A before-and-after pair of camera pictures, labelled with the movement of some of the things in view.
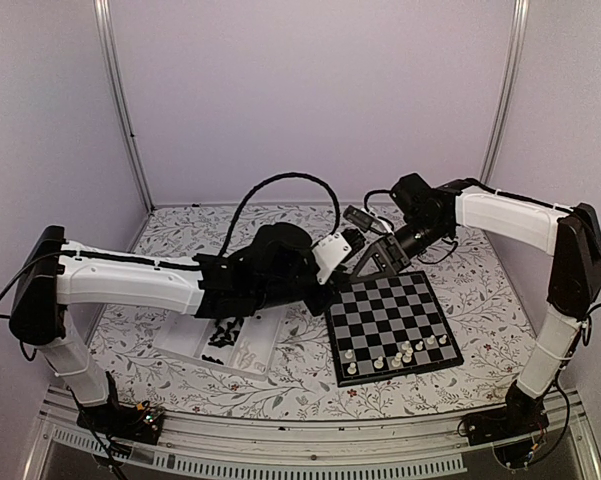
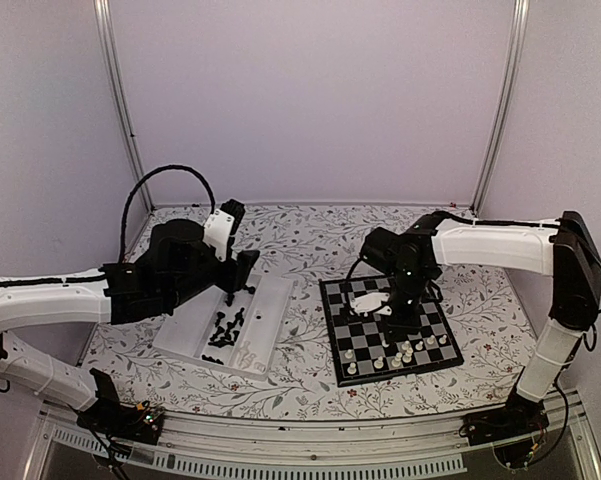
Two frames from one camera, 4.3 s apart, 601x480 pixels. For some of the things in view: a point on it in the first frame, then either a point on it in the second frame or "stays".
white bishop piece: x=397 y=359 stays
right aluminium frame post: x=518 y=28 stays
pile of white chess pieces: x=245 y=358 stays
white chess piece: x=408 y=355 stays
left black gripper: x=320 y=306 → x=238 y=271
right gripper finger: x=368 y=267 → x=394 y=333
